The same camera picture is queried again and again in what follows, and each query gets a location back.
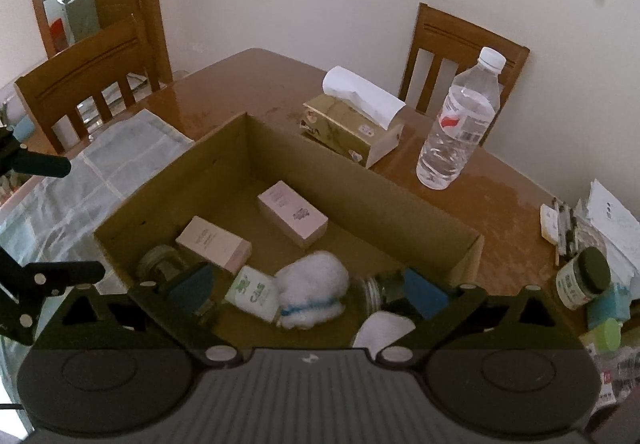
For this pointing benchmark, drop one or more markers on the green lid bottle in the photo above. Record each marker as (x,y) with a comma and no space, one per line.
(607,334)

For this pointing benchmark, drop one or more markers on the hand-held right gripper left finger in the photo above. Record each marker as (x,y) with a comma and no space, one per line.
(192,286)

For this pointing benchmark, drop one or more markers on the green and white box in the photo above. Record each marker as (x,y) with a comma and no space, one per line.
(250,294)

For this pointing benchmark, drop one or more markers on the red label jar yellow contents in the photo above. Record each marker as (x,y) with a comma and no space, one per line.
(157,261)

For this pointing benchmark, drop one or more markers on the checked grey green tablecloth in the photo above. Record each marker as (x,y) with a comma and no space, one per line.
(100,184)

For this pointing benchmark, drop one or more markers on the dark lid jar green label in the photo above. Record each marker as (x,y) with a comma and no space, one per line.
(580,281)

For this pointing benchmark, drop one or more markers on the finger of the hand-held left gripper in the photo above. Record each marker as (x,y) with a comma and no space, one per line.
(45,164)
(55,275)

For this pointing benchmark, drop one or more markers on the bundle of pens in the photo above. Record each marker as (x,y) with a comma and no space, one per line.
(565,229)

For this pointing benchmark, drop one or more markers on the wooden chair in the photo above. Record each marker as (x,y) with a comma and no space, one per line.
(440,31)
(85,68)

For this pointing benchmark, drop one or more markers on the plain pink box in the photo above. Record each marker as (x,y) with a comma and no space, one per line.
(210,239)

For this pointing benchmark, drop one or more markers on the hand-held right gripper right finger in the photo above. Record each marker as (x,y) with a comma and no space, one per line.
(425,294)

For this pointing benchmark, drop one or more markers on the beige tissue box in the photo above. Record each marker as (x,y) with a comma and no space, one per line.
(345,123)

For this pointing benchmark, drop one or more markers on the stack of white papers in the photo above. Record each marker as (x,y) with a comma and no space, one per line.
(612,219)

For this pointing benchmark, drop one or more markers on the pink box with dark label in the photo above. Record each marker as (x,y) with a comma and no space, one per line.
(290,211)

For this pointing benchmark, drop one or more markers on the glass jar with dark contents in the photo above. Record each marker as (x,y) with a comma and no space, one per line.
(382,294)

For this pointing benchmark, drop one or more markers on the small teal box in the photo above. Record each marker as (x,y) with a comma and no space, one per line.
(607,306)

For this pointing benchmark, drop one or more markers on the clear plastic water bottle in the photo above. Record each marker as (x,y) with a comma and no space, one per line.
(460,123)

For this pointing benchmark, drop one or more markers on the brown cardboard box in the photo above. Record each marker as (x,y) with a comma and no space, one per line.
(375,209)

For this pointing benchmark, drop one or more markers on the white sock with blue stripe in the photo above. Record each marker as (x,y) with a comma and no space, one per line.
(380,331)
(312,284)

